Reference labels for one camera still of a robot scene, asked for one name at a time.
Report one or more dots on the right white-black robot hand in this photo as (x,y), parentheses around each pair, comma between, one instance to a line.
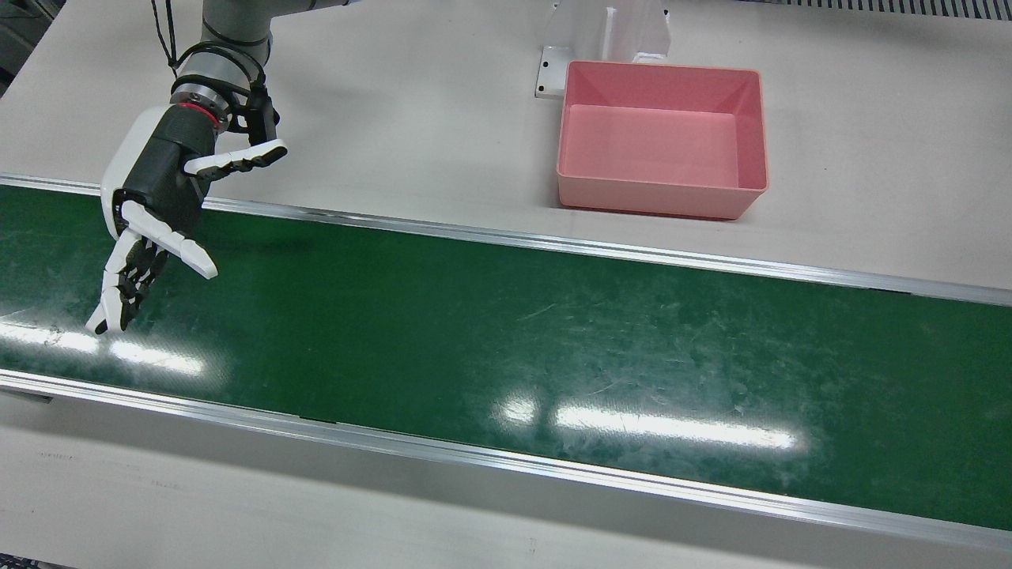
(154,174)

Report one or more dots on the right grey UR5e arm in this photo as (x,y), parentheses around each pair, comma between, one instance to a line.
(233,32)

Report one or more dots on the pink plastic box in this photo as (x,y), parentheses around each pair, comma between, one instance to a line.
(656,142)

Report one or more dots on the green conveyor belt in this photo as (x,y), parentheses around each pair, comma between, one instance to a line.
(474,332)

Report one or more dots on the grey ribbed grille panel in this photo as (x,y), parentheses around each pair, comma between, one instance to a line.
(909,6)

